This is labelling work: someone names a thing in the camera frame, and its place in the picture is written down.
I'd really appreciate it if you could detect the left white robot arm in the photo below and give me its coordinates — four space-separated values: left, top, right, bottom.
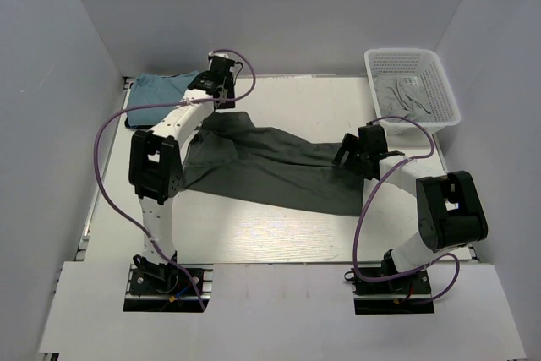
128 52 237 293

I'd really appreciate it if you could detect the white plastic basket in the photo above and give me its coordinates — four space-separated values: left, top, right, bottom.
364 48 461 134

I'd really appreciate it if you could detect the folded light blue t-shirt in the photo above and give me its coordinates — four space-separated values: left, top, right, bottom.
126 71 204 128

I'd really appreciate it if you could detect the light grey t-shirt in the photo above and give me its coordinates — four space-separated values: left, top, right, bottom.
374 75 432 122

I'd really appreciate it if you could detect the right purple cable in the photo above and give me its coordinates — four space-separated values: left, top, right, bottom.
352 116 462 304

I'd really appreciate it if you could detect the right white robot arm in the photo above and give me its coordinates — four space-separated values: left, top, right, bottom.
333 122 489 293

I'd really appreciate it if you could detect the purple cable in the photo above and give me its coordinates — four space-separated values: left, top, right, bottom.
93 48 258 311
352 116 462 304

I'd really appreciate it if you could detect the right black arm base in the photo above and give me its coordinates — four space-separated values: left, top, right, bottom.
344 269 434 315

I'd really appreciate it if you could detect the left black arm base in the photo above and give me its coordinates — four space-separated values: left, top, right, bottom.
123 254 213 313

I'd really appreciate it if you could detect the dark grey t-shirt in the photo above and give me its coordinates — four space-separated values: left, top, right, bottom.
183 112 363 216

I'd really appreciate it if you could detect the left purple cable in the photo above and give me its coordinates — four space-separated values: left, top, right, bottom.
93 48 258 311

